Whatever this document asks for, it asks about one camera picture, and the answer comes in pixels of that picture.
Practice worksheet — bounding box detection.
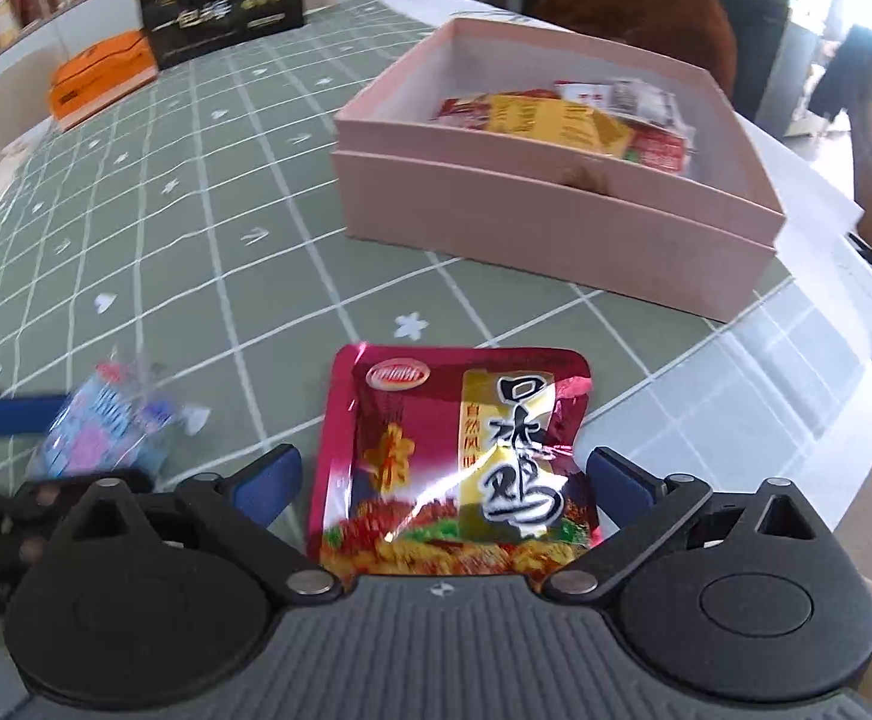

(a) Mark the pink cardboard box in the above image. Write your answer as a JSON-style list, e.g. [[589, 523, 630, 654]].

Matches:
[[331, 17, 788, 322]]

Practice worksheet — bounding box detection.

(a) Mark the red and yellow snack packet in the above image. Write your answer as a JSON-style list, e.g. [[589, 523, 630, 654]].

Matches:
[[432, 94, 497, 132]]

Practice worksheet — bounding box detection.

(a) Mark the black cabinet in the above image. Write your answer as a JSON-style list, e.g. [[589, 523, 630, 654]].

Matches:
[[706, 0, 791, 137]]

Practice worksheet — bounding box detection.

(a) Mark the blue and pink snack packet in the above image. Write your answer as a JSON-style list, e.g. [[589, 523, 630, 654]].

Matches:
[[35, 360, 212, 481]]

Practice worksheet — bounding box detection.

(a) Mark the dark red foil snack packet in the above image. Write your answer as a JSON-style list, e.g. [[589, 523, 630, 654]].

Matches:
[[307, 343, 606, 593]]

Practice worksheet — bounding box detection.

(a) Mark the green checkered tablecloth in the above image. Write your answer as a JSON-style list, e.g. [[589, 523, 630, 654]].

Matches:
[[0, 0, 793, 720]]

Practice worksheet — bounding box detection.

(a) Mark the white silver snack packet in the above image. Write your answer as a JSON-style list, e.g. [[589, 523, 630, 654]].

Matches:
[[605, 77, 681, 128]]

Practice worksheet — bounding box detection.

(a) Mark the black gift box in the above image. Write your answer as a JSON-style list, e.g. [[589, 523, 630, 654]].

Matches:
[[136, 0, 306, 70]]

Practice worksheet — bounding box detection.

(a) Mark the brown fuzzy chair back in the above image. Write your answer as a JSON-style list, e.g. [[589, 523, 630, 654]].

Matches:
[[533, 0, 737, 113]]

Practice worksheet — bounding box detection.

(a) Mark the orange flat box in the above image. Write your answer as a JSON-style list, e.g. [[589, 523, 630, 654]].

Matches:
[[47, 30, 160, 125]]

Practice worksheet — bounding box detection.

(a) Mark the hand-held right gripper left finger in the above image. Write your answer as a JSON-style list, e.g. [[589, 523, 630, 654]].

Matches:
[[50, 444, 339, 605]]

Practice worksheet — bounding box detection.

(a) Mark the red and white snack packet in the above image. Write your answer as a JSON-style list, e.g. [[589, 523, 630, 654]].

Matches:
[[552, 79, 609, 102]]

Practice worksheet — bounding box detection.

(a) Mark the red cookie snack packet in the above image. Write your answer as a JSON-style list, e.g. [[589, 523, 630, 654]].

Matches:
[[623, 124, 696, 177]]

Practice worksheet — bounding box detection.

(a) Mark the black jacket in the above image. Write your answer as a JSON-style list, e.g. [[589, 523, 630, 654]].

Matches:
[[811, 26, 872, 117]]

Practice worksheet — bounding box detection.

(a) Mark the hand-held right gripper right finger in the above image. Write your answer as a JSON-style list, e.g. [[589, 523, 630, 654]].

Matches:
[[545, 446, 831, 602]]

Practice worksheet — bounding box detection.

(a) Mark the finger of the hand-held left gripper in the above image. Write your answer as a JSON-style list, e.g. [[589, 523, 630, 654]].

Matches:
[[0, 481, 70, 578], [0, 390, 70, 440]]

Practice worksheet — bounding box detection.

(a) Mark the gold yellow snack packet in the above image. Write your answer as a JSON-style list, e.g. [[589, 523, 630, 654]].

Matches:
[[485, 94, 636, 158]]

